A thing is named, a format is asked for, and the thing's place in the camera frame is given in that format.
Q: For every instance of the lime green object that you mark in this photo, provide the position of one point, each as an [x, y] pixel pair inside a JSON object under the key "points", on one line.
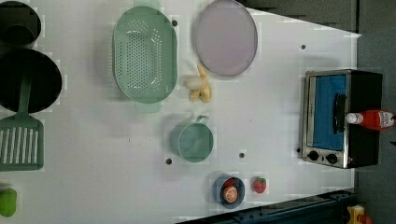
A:
{"points": [[8, 202]]}

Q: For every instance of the green perforated colander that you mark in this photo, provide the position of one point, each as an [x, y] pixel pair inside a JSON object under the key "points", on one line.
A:
{"points": [[144, 44]]}

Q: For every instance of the silver black toaster oven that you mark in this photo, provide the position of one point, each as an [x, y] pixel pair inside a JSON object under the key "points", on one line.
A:
{"points": [[327, 137]]}

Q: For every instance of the green slotted spatula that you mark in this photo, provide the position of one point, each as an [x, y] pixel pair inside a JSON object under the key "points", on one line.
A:
{"points": [[22, 137]]}

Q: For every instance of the black round pan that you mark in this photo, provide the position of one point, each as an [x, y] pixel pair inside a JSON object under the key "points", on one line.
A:
{"points": [[46, 83]]}

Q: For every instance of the peeled toy banana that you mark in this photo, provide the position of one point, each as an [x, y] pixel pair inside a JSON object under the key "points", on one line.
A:
{"points": [[198, 86]]}

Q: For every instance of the black small pot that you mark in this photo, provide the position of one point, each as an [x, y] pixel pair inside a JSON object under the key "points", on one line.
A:
{"points": [[20, 25]]}

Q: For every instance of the red ketchup bottle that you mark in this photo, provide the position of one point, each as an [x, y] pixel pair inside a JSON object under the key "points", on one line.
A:
{"points": [[376, 120]]}

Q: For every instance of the dark blue table frame rail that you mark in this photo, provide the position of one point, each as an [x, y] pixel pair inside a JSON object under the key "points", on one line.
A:
{"points": [[326, 208]]}

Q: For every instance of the toy strawberry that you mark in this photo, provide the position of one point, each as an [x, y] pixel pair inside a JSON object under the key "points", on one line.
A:
{"points": [[259, 185]]}

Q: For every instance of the yellow red toy object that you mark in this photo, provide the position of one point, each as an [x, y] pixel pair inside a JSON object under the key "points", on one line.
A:
{"points": [[357, 215]]}

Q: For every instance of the blue small bowl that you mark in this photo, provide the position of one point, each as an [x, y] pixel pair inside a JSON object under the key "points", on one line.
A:
{"points": [[228, 182]]}

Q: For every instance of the lilac round plate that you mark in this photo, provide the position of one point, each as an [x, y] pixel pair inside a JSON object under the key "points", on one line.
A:
{"points": [[226, 38]]}

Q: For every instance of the green mug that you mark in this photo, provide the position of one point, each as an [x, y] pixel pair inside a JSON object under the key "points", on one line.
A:
{"points": [[192, 141]]}

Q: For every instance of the toy orange slice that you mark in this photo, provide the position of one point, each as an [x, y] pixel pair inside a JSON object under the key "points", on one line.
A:
{"points": [[230, 194]]}

